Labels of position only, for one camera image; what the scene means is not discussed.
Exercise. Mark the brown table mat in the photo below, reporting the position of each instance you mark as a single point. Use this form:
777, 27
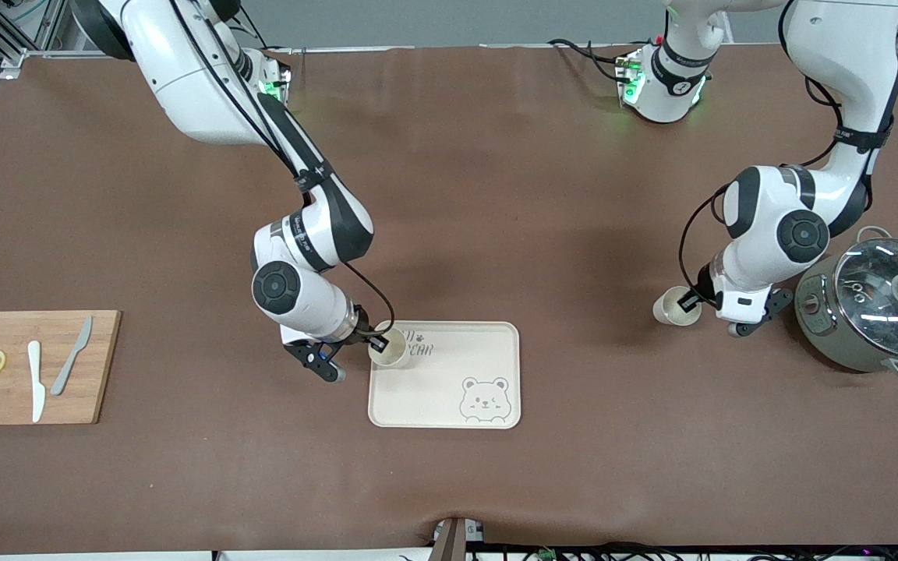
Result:
496, 195

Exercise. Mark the wooden cutting board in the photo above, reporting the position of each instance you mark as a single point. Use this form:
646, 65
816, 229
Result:
98, 389

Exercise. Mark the white plastic knife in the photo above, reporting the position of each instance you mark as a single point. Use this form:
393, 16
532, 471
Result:
36, 382

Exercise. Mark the metal table edge bracket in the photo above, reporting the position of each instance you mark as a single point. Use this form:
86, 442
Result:
453, 541

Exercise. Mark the cream paper cup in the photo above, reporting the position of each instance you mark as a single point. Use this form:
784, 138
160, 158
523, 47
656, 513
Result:
396, 356
663, 309

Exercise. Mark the aluminium frame profile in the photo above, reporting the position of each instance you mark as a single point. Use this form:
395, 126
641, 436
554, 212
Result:
12, 58

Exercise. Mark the glass pot lid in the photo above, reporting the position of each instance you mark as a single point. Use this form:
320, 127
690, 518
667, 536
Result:
878, 312

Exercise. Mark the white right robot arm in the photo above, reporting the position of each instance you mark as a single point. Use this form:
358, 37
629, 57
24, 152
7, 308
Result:
184, 78

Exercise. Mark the grey-green electric cooking pot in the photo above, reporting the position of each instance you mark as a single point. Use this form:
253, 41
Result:
831, 335

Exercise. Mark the white bear print tray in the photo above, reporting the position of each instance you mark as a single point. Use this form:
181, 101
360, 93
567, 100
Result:
449, 382

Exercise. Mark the grey plastic knife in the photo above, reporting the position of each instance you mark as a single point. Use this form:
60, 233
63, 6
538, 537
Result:
79, 343

